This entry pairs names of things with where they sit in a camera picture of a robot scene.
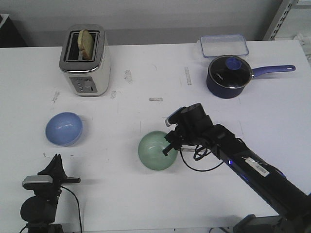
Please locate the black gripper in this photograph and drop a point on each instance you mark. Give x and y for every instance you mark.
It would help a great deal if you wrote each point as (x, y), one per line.
(193, 122)
(56, 171)

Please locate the green bowl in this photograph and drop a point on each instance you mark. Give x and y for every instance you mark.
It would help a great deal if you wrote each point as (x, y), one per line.
(150, 151)

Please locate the blue bowl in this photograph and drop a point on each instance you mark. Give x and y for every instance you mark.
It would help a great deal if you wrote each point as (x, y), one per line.
(64, 129)

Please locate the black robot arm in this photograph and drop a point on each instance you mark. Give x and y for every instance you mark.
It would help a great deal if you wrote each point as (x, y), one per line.
(39, 211)
(292, 205)

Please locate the glass pot lid blue knob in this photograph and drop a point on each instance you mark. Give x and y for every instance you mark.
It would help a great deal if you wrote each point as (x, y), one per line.
(230, 71)

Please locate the white and silver toaster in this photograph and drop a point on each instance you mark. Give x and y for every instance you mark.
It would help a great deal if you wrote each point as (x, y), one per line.
(87, 78)

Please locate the clear plastic food container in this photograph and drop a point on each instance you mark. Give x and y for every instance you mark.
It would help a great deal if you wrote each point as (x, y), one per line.
(211, 46)

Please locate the toast slice in toaster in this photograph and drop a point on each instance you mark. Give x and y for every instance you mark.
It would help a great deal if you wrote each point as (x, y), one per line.
(85, 44)

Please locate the black object at left edge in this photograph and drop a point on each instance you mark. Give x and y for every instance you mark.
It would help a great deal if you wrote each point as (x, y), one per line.
(9, 35)

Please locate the grey metal shelf upright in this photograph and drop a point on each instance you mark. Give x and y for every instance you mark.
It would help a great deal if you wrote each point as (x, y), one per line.
(285, 7)

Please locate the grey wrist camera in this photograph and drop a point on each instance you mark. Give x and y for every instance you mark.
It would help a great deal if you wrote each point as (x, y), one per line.
(174, 117)
(37, 182)

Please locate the blue saucepan with handle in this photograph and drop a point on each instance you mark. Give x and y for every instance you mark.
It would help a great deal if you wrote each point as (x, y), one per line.
(228, 93)

